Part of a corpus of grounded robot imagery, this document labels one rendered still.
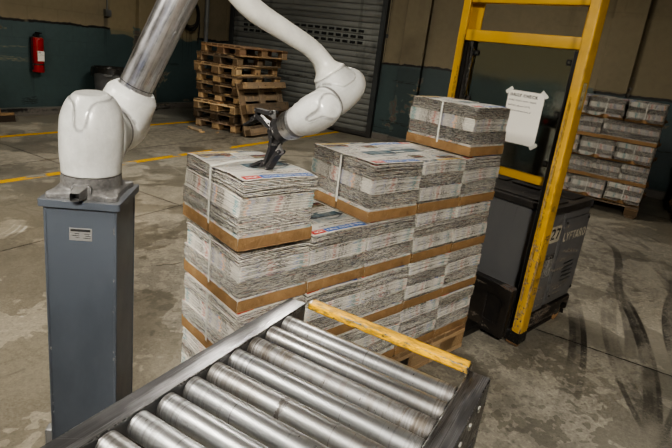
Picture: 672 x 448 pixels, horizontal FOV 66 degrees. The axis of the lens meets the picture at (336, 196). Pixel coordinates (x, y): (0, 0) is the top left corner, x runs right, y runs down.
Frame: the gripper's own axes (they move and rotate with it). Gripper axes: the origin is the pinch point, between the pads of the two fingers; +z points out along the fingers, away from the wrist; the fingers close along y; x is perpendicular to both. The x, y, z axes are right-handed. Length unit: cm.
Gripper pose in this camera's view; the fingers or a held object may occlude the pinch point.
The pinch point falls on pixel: (251, 144)
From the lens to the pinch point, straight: 171.7
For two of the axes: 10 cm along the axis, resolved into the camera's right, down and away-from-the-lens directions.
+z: -6.4, 1.8, 7.4
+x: 7.4, -1.0, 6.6
